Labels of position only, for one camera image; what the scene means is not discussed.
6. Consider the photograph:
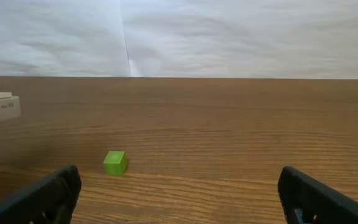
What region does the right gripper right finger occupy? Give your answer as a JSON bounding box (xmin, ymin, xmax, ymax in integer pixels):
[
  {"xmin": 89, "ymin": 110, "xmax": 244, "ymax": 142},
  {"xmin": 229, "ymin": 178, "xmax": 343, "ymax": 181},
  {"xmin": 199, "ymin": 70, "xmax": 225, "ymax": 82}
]
[{"xmin": 277, "ymin": 166, "xmax": 358, "ymax": 224}]

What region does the green cube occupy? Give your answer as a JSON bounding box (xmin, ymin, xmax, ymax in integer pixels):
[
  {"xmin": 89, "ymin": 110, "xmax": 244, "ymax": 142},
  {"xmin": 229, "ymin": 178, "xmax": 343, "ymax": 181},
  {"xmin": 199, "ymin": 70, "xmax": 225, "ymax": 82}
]
[{"xmin": 103, "ymin": 151, "xmax": 129, "ymax": 177}]

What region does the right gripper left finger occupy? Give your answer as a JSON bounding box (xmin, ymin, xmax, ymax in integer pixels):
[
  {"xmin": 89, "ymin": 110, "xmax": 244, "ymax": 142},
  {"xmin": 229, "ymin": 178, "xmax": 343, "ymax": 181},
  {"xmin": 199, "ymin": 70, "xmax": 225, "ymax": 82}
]
[{"xmin": 0, "ymin": 164, "xmax": 82, "ymax": 224}]

